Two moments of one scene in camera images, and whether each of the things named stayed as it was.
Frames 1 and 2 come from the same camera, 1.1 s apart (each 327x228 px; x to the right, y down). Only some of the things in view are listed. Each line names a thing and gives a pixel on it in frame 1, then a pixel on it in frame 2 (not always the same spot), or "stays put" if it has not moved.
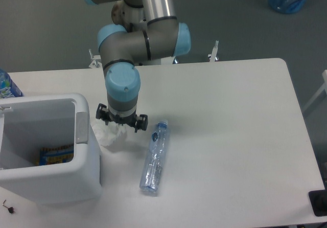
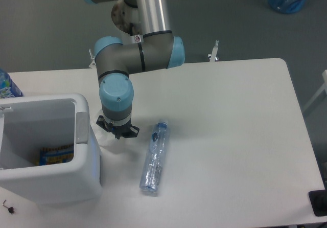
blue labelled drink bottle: [8, 88] stays put
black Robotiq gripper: [102, 113] → [117, 130]
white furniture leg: [324, 87] stays put
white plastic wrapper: [110, 134] stays put
